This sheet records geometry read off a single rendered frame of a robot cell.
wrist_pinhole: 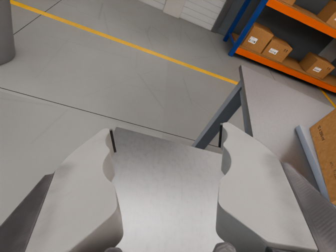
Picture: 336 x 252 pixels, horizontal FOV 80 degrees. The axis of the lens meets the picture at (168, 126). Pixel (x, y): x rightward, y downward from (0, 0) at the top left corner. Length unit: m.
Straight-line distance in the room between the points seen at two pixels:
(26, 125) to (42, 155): 0.25
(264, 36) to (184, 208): 3.48
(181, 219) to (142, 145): 0.16
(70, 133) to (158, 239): 1.20
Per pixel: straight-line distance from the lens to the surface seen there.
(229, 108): 1.05
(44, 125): 1.53
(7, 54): 1.99
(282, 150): 0.70
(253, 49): 3.77
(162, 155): 0.44
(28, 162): 1.38
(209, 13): 4.15
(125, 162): 0.41
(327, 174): 0.70
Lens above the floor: 1.17
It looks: 43 degrees down
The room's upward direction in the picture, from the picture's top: 28 degrees clockwise
